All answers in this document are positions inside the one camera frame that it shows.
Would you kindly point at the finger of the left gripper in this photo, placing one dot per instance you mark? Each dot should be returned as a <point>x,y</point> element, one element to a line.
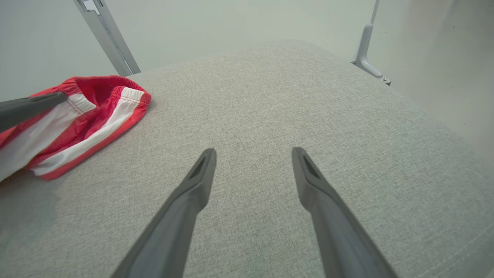
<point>27,108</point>

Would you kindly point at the red shorts with elastic waistband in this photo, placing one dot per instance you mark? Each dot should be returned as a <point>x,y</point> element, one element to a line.
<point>96,96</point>

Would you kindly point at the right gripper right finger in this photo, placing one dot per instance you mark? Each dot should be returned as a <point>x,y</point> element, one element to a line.
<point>339,239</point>

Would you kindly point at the grey metal partition stand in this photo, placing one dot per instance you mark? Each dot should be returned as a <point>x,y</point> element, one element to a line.
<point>112,42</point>
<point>364,50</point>

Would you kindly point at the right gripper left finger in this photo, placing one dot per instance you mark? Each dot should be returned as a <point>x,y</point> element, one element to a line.
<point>173,231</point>

